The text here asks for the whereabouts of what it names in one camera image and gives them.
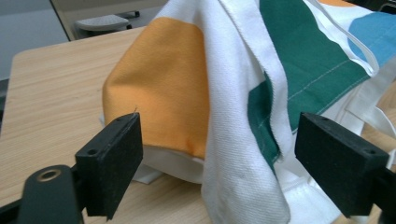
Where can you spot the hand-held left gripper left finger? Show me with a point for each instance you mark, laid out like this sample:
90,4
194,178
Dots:
109,161

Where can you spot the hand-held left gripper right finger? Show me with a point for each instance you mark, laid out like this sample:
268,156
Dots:
339,161

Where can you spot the white tote bag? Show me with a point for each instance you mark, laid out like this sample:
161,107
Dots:
230,93

